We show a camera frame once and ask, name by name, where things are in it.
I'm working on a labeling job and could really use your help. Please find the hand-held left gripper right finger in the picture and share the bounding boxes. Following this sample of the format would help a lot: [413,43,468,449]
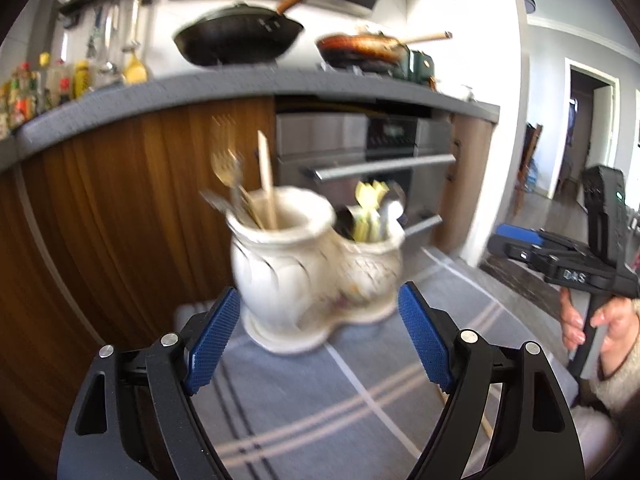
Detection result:
[397,281,586,480]

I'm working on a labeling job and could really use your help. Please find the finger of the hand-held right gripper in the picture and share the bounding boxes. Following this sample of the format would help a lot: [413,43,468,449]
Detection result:
[486,232,556,275]
[500,224,588,252]

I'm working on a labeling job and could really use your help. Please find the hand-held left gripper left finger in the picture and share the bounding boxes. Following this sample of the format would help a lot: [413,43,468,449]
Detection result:
[57,286,242,480]

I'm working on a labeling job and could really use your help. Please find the white ceramic double utensil holder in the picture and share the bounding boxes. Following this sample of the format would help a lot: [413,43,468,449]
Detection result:
[225,186,407,356]

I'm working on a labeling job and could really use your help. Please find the silver spoon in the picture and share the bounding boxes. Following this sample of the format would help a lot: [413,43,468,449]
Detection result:
[385,185,407,241]

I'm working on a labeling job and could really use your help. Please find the silver fork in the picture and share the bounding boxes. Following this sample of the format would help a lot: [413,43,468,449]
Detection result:
[199,189,251,226]

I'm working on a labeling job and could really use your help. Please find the black spoon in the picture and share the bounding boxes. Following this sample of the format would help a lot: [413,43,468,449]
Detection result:
[334,206,357,236]

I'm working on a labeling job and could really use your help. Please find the yellow green handled spoon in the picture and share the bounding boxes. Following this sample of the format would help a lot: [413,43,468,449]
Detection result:
[352,181,375,242]
[371,179,391,241]

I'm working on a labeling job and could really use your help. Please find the gold fork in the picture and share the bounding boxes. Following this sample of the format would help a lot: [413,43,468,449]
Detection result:
[209,146,261,228]

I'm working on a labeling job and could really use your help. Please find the person's right forearm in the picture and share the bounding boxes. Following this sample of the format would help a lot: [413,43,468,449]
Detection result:
[592,327,640,417]

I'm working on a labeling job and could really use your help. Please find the person's right hand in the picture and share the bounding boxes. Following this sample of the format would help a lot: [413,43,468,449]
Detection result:
[559,290,640,381]

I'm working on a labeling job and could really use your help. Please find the narrow wooden base cabinet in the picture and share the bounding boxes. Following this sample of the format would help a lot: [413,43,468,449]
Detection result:
[434,111,497,262]

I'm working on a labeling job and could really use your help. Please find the wooden chair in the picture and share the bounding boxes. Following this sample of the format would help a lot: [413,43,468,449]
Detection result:
[516,122,544,212]

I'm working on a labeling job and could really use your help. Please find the grey checked cloth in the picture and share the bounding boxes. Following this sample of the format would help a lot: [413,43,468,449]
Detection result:
[172,247,583,480]

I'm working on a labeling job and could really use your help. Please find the wide wooden base cabinet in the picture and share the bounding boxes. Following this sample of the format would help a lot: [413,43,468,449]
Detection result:
[0,95,279,466]

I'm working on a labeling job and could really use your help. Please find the stainless steel built-in oven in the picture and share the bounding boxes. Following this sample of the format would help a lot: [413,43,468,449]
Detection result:
[275,111,457,257]

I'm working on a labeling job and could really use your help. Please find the brown frying pan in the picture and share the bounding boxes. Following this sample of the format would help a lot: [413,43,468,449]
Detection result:
[316,30,453,69]

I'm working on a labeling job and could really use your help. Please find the yellow spatula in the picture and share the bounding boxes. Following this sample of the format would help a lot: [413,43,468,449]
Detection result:
[121,0,150,85]

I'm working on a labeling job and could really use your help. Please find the row of sauce bottles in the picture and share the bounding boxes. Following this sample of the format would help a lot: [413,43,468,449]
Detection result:
[0,51,97,134]

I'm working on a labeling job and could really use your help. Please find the hanging metal kitchen tools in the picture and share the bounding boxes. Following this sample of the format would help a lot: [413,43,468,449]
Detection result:
[84,4,122,77]

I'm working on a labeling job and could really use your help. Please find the white door frame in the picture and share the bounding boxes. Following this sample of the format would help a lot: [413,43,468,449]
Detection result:
[546,56,622,202]

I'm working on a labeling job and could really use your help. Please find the black wok with wooden handle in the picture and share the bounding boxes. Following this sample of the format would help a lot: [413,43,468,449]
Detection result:
[172,0,346,67]

